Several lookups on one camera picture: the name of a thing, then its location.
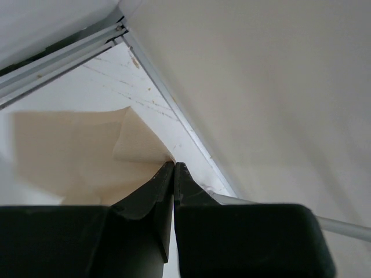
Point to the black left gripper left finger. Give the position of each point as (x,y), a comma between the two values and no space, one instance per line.
(128,239)

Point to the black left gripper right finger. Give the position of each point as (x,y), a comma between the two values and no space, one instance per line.
(253,240)

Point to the beige trousers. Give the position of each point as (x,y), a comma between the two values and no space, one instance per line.
(86,157)

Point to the white clothes rack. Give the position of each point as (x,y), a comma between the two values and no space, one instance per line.
(327,224)

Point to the aluminium frame rail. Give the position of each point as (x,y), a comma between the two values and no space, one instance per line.
(102,68)

